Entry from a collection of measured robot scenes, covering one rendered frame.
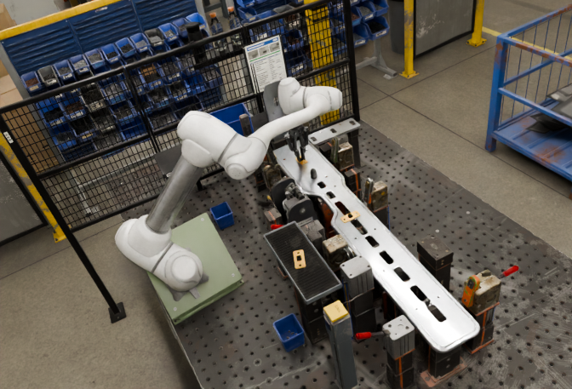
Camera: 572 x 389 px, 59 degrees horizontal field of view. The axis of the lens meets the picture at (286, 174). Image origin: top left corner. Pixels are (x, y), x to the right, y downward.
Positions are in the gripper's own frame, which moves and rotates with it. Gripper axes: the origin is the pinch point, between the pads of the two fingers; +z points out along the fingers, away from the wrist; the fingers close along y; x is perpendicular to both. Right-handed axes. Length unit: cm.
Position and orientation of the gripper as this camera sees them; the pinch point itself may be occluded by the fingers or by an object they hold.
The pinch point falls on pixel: (300, 154)
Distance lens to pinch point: 249.5
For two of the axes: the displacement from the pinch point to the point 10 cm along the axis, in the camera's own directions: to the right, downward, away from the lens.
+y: 8.9, -3.8, 2.4
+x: -4.2, -5.2, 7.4
